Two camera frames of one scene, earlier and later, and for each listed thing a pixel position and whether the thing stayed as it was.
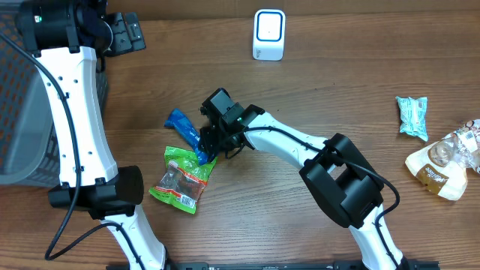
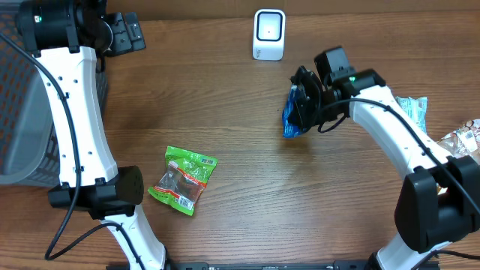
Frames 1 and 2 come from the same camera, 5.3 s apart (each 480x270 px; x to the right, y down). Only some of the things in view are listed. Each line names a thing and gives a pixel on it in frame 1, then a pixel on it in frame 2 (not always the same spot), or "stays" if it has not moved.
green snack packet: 184,179 stays
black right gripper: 209,146 → 300,115
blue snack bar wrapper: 178,119 → 288,130
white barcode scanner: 269,34 stays
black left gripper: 126,41 stays
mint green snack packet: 412,115 stays
